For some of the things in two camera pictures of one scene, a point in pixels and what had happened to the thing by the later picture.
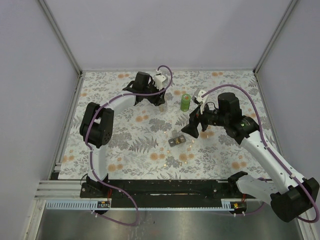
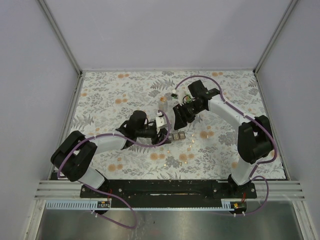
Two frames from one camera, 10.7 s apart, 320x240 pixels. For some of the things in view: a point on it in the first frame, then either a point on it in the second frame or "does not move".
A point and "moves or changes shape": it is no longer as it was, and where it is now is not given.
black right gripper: (196, 117) to (181, 119)
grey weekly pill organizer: (173, 141) moves or changes shape
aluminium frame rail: (60, 190) does not move
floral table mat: (148, 142) does not move
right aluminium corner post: (289, 10) does not move
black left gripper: (158, 99) to (157, 140)
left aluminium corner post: (61, 37) does not move
